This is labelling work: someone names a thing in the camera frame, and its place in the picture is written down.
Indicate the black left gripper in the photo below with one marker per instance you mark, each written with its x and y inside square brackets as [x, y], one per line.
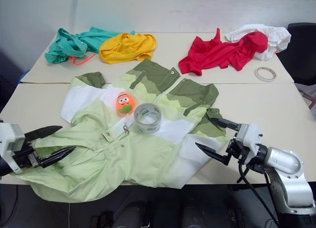
[26, 157]

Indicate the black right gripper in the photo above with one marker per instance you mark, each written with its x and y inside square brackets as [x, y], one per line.
[238, 150]

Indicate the red crumpled garment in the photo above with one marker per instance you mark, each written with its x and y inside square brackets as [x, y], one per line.
[222, 54]

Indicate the black office chair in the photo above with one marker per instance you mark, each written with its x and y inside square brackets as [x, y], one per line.
[301, 55]

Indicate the white crumpled garment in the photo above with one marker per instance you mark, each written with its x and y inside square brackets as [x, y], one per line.
[276, 38]

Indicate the large clear tape roll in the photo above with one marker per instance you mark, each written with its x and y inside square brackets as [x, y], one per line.
[138, 122]

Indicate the yellow crumpled garment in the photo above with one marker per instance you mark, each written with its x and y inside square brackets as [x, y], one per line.
[126, 48]

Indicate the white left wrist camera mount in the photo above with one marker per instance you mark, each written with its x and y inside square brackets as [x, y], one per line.
[12, 139]

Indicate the metal zipper pull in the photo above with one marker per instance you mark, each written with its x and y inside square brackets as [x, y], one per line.
[126, 129]

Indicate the teal crumpled garment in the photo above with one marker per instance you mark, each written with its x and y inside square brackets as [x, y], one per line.
[66, 44]

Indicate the light green zip jacket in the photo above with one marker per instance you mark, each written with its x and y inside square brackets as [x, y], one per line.
[98, 163]

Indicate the small clear tape roll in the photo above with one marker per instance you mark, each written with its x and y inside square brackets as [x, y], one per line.
[256, 74]

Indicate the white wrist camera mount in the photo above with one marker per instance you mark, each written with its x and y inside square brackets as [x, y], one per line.
[12, 139]
[251, 136]

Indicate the orange egg-shaped plush toy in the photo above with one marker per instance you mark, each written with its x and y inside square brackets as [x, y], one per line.
[124, 102]

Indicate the dark rounded shape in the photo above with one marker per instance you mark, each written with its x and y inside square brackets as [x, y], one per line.
[133, 215]

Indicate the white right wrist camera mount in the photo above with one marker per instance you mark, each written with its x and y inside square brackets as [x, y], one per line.
[251, 136]

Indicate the red and white paper stack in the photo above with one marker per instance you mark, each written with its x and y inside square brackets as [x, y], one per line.
[308, 99]

